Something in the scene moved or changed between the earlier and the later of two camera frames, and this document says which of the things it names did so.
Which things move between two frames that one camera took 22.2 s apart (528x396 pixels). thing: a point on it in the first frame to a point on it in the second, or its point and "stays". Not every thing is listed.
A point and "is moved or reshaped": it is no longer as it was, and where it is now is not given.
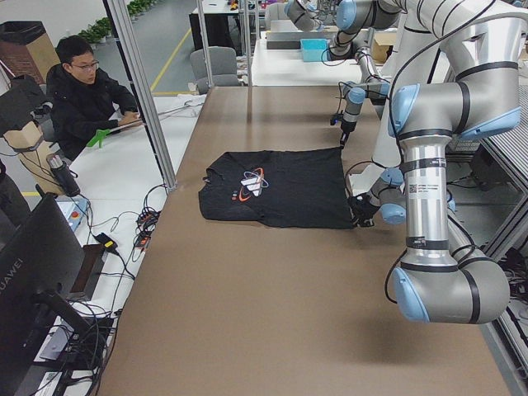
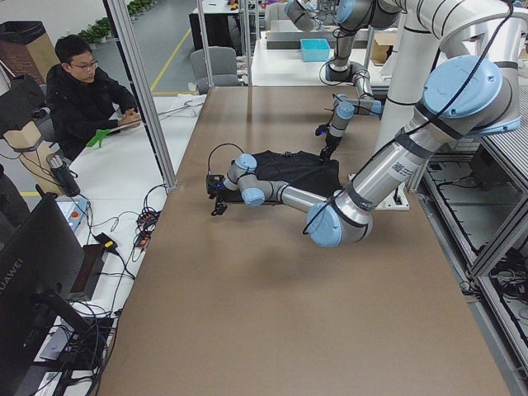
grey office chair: [223, 63] stays
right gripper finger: [344, 137] to [327, 152]
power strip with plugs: [145, 223] stays
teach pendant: [73, 210] stays
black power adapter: [109, 244] stays
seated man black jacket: [84, 101] stays
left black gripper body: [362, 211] to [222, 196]
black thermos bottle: [63, 175] stays
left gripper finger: [365, 222] to [219, 209]
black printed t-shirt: [289, 189] is moved or reshaped
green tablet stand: [101, 134] stays
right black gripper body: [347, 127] to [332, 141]
